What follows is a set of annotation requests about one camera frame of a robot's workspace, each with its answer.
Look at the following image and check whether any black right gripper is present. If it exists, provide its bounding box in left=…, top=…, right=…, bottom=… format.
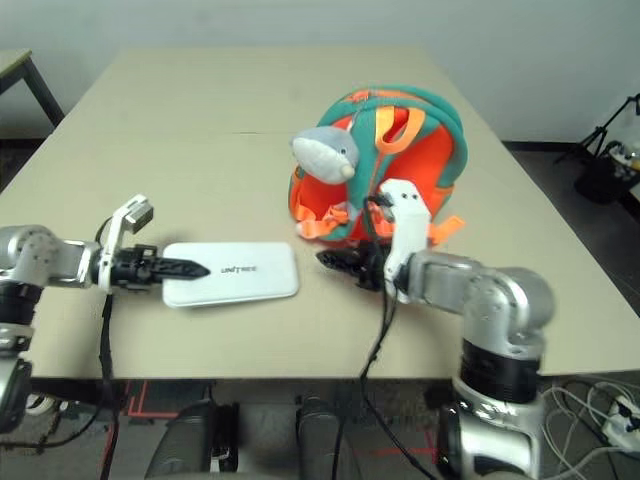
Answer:
left=315, top=244, right=389, bottom=291

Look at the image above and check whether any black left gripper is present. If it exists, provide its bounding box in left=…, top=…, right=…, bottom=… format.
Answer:
left=108, top=244, right=210, bottom=294

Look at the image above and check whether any white Unitree pencil case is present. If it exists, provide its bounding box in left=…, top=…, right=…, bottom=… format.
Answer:
left=162, top=241, right=300, bottom=309

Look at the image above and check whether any grey plush dolphin keychain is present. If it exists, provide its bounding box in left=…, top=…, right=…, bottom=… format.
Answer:
left=291, top=126, right=361, bottom=182

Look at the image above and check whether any teal and orange backpack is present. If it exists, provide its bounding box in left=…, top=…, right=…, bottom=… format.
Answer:
left=287, top=84, right=469, bottom=247

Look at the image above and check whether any dark grey right robot leg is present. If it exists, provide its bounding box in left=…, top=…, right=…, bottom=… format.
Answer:
left=297, top=395, right=364, bottom=480

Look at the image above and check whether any dark grey robot leg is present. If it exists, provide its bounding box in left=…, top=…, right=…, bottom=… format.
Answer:
left=297, top=395, right=364, bottom=480
left=147, top=399, right=240, bottom=480

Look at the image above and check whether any dark grey left robot leg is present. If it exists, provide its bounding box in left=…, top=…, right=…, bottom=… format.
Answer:
left=147, top=399, right=240, bottom=480

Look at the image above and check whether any black bin with bottles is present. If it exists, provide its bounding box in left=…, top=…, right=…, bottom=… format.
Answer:
left=574, top=142, right=640, bottom=204

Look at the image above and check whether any black tripod stand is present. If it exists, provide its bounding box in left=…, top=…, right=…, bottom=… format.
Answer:
left=554, top=93, right=640, bottom=164

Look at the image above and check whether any white power strip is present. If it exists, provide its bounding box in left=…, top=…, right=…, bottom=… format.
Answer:
left=602, top=397, right=640, bottom=449

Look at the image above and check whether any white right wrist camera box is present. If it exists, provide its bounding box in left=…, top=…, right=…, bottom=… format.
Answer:
left=377, top=178, right=433, bottom=292

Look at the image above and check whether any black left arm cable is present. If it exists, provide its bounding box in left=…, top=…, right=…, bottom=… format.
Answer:
left=29, top=292, right=121, bottom=480

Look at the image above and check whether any beige side table black frame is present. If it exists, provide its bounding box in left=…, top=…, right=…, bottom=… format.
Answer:
left=0, top=48, right=66, bottom=134

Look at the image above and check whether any white floor cable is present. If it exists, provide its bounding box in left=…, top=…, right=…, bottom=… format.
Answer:
left=542, top=382, right=640, bottom=480

